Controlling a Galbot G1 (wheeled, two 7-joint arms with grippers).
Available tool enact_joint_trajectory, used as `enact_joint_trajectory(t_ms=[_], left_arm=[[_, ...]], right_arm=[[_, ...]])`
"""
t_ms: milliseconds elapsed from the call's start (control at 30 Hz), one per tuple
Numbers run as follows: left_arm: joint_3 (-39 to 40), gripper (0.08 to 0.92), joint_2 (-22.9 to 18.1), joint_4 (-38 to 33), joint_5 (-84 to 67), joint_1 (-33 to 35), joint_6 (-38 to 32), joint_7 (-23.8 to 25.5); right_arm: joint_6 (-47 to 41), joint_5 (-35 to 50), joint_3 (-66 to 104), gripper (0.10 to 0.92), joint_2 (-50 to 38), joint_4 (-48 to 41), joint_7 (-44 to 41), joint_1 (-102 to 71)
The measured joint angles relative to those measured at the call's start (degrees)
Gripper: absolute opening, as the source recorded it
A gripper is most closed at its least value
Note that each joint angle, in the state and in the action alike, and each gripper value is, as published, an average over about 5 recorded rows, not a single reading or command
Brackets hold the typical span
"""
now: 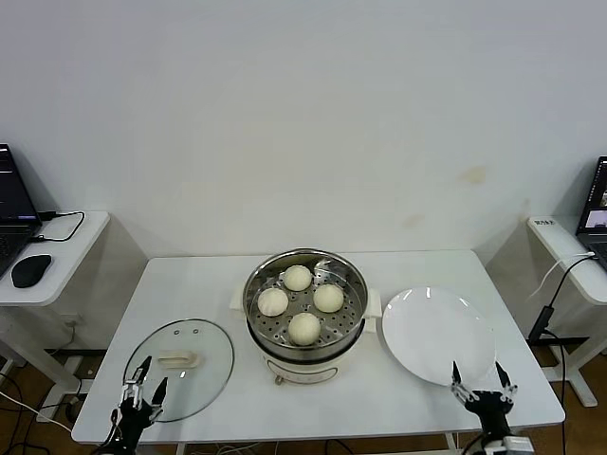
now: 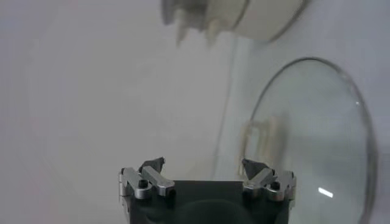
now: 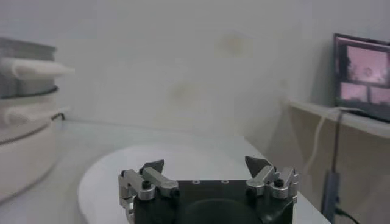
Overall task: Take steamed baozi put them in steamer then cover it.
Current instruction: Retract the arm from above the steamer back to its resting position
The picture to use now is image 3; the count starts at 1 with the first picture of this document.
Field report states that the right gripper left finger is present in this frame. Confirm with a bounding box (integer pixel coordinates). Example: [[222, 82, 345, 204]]
[[118, 159, 180, 224]]

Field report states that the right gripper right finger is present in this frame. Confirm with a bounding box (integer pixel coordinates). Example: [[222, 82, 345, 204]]
[[245, 155, 299, 205]]

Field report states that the stainless steel steamer basket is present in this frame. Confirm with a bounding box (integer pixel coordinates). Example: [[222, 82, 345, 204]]
[[0, 36, 76, 99]]

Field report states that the round white plate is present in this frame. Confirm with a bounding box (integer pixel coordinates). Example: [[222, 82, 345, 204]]
[[77, 143, 260, 224]]

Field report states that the white side table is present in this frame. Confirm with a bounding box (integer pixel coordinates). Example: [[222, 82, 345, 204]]
[[282, 99, 390, 224]]

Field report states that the cream electric cooker base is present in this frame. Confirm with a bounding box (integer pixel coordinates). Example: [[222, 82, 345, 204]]
[[0, 88, 71, 204]]

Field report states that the black monitor screen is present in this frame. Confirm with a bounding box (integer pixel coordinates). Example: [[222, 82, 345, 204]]
[[333, 32, 390, 122]]

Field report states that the black adapter with cable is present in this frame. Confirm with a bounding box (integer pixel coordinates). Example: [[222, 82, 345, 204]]
[[321, 111, 361, 224]]

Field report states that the white flat cable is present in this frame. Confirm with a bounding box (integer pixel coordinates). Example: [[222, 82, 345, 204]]
[[303, 106, 366, 175]]

